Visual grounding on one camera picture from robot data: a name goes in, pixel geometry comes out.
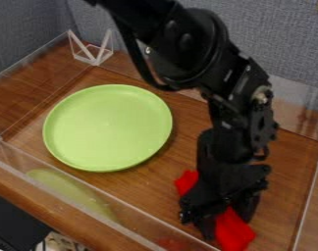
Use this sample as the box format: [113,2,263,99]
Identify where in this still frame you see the green plate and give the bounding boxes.
[42,84,174,172]

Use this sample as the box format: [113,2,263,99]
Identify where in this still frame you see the red cloth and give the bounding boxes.
[175,171,257,251]

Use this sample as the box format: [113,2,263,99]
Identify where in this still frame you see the clear acrylic enclosure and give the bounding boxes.
[0,35,318,251]

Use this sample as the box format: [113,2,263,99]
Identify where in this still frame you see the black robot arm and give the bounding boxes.
[85,0,279,240]

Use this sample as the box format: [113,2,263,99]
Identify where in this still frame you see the clear acrylic corner bracket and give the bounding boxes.
[68,29,115,67]

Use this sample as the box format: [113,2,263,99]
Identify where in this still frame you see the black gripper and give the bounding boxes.
[179,128,273,240]

